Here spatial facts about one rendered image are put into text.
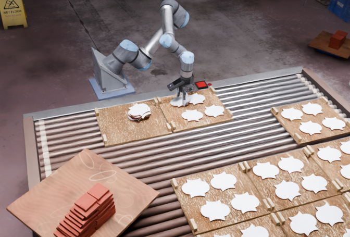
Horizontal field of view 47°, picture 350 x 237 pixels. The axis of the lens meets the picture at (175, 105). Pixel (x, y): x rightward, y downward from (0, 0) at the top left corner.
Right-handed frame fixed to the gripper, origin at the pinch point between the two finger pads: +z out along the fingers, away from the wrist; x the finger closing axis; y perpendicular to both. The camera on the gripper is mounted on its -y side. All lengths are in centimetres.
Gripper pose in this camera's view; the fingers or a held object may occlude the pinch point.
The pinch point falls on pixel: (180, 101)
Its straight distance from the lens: 265.3
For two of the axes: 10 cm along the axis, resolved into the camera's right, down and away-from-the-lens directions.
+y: 9.3, -1.5, 3.3
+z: -0.8, 8.0, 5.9
